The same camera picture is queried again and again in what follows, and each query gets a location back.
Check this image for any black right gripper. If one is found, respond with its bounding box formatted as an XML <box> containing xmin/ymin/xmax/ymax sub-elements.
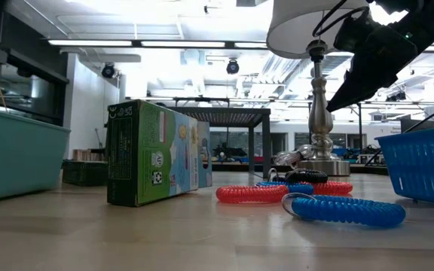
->
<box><xmin>325</xmin><ymin>24</ymin><xmax>417</xmax><ymax>113</ymax></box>

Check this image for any blue spiral coil wristband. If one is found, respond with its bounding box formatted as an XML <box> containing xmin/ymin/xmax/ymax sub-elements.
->
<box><xmin>280</xmin><ymin>192</ymin><xmax>407</xmax><ymax>229</ymax></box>
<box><xmin>253</xmin><ymin>180</ymin><xmax>315</xmax><ymax>196</ymax></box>

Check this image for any small green yellow crayon box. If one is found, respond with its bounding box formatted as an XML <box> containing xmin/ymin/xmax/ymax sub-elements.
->
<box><xmin>105</xmin><ymin>99</ymin><xmax>214</xmax><ymax>208</ymax></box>

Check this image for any large yellow green crayon box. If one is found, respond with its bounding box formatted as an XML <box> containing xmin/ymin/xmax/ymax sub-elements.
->
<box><xmin>61</xmin><ymin>159</ymin><xmax>109</xmax><ymax>188</ymax></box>

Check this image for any teal plastic storage bin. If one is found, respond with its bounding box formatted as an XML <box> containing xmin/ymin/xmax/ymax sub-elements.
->
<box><xmin>0</xmin><ymin>106</ymin><xmax>71</xmax><ymax>204</ymax></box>

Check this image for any silver table lamp white shade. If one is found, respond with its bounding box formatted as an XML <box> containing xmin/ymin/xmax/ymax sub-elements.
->
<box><xmin>265</xmin><ymin>0</ymin><xmax>371</xmax><ymax>177</ymax></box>

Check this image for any black background monitor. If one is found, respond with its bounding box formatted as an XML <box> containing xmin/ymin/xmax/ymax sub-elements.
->
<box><xmin>400</xmin><ymin>119</ymin><xmax>434</xmax><ymax>135</ymax></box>

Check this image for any clear glass light bulb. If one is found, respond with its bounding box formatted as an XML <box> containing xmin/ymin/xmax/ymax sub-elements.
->
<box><xmin>275</xmin><ymin>144</ymin><xmax>315</xmax><ymax>167</ymax></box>

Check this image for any black spiral coil wristband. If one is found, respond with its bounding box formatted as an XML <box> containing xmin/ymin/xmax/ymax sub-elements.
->
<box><xmin>283</xmin><ymin>168</ymin><xmax>329</xmax><ymax>185</ymax></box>

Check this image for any blue plastic mesh basket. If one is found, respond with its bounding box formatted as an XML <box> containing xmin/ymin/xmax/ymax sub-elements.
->
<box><xmin>374</xmin><ymin>125</ymin><xmax>434</xmax><ymax>210</ymax></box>

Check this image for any red spiral coil wristband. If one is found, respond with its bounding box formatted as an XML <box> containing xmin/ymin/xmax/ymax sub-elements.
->
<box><xmin>215</xmin><ymin>184</ymin><xmax>290</xmax><ymax>206</ymax></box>
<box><xmin>301</xmin><ymin>180</ymin><xmax>354</xmax><ymax>196</ymax></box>

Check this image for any black ceiling spotlight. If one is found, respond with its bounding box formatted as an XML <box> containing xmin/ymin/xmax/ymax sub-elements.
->
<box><xmin>225</xmin><ymin>59</ymin><xmax>240</xmax><ymax>75</ymax></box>
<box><xmin>100</xmin><ymin>62</ymin><xmax>118</xmax><ymax>80</ymax></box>

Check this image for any grey perforated metal shelf riser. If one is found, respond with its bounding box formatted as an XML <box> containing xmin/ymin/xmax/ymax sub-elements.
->
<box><xmin>167</xmin><ymin>106</ymin><xmax>271</xmax><ymax>178</ymax></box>

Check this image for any long ceiling light bar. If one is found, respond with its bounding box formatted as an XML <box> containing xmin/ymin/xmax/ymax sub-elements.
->
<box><xmin>47</xmin><ymin>38</ymin><xmax>316</xmax><ymax>50</ymax></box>

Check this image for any brown background crate stack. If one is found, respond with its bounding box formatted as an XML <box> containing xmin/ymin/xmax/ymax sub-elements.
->
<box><xmin>72</xmin><ymin>148</ymin><xmax>108</xmax><ymax>162</ymax></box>

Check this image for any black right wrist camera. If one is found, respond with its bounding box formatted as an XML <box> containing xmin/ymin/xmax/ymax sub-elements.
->
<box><xmin>333</xmin><ymin>14</ymin><xmax>376</xmax><ymax>53</ymax></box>

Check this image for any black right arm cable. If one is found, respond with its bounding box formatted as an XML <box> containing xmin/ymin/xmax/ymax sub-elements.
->
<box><xmin>365</xmin><ymin>99</ymin><xmax>434</xmax><ymax>167</ymax></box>

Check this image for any black background workstation frame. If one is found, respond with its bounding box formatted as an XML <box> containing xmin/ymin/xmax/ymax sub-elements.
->
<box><xmin>126</xmin><ymin>96</ymin><xmax>434</xmax><ymax>151</ymax></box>

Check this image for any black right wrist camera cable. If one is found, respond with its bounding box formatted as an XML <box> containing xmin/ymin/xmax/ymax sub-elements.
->
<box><xmin>312</xmin><ymin>0</ymin><xmax>371</xmax><ymax>38</ymax></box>

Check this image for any black aluminium table frame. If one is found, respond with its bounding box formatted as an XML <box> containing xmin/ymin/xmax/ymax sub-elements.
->
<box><xmin>211</xmin><ymin>160</ymin><xmax>390</xmax><ymax>176</ymax></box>

